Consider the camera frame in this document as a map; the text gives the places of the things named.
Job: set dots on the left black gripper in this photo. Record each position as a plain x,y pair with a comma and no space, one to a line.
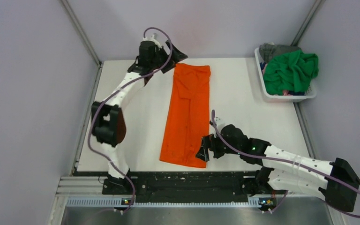
176,56

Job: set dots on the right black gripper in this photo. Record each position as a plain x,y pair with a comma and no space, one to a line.
209,141

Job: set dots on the orange t shirt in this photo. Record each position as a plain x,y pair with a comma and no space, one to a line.
188,116

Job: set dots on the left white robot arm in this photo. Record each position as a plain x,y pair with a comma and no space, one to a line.
109,126

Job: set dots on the grey t shirt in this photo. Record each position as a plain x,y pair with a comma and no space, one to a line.
268,51

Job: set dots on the green t shirt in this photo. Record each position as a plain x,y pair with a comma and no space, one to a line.
292,71

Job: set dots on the white plastic laundry basket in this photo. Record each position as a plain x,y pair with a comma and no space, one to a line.
288,96

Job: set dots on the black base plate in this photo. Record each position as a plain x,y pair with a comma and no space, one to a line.
189,187

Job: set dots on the left grey corner post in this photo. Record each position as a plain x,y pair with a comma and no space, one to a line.
80,31

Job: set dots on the grey corner post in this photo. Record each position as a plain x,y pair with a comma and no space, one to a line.
80,31
307,21

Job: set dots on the grey aluminium frame rail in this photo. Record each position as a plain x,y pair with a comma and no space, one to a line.
83,191

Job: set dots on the right grey corner post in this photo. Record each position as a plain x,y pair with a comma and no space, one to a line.
307,21

